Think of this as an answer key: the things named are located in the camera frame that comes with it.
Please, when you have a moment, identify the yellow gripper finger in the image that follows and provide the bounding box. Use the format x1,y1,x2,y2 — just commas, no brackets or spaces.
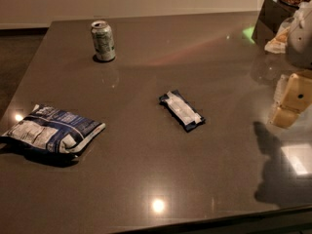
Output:
268,105,299,129
274,73,312,113

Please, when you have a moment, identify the blue rxbar blueberry bar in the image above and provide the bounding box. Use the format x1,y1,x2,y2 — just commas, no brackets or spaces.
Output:
159,90,206,132

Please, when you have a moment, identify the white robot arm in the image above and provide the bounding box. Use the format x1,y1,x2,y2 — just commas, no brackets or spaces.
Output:
264,1,312,129

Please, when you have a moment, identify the green 7up soda can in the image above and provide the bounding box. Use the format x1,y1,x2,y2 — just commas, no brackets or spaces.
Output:
91,20,116,61

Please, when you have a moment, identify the crumpled plastic snack bag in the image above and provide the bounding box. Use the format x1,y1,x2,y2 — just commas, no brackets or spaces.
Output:
264,17,293,54

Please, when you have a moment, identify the dark cabinet shelf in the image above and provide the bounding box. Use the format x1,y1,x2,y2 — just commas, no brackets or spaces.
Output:
252,0,296,47

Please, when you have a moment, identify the blue white chip bag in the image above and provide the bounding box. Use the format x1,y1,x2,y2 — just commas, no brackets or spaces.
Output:
1,104,105,154

